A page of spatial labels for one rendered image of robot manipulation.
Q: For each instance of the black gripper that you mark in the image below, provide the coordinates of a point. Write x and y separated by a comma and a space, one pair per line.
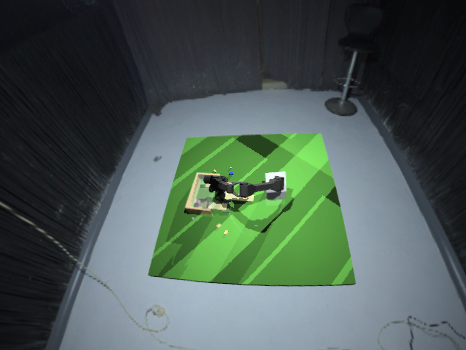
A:
220, 194

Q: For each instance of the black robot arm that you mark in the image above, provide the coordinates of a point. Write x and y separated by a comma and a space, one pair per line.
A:
246, 189

